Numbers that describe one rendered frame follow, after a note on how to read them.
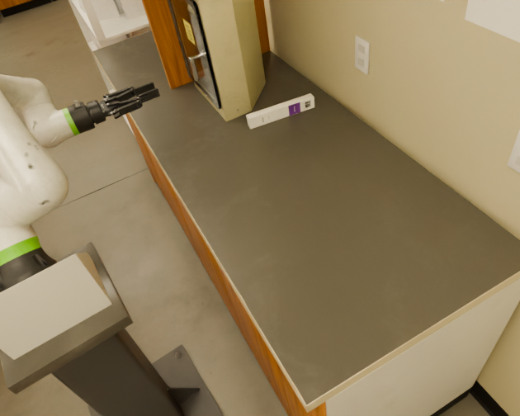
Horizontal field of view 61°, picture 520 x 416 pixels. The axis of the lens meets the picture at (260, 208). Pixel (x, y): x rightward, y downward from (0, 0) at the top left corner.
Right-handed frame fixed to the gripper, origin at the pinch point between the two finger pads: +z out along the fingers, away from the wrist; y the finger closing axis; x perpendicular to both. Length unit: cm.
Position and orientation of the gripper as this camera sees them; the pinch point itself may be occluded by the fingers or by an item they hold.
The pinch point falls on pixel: (147, 92)
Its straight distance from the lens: 161.9
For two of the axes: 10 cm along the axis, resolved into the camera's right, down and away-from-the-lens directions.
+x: 1.2, 6.7, 7.3
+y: -4.8, -6.1, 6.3
